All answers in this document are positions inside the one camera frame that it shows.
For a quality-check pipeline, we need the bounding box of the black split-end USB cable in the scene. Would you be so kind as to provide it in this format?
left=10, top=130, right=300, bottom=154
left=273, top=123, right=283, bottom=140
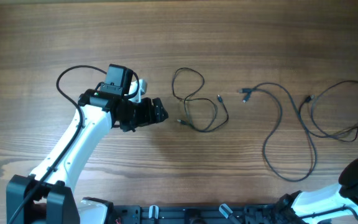
left=238, top=82, right=318, bottom=182

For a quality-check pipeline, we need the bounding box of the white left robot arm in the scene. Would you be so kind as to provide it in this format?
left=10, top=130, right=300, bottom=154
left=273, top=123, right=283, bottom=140
left=6, top=64, right=168, bottom=223

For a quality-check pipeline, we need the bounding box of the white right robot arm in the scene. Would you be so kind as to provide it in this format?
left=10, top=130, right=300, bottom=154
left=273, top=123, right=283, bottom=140
left=282, top=158, right=358, bottom=223

